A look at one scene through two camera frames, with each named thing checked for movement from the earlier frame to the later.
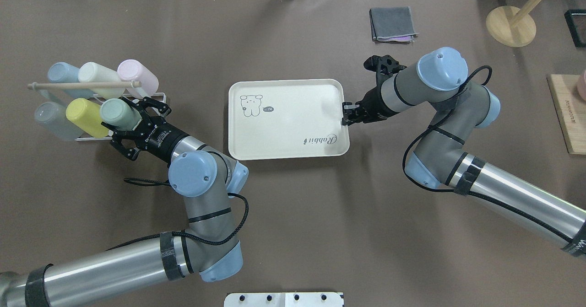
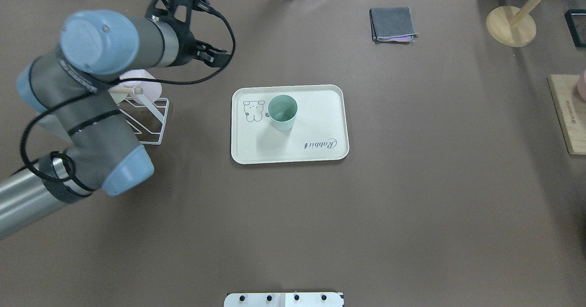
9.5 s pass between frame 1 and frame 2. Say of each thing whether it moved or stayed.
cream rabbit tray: stayed
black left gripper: moved
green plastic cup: moved
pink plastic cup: stayed
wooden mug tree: stayed
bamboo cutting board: stayed
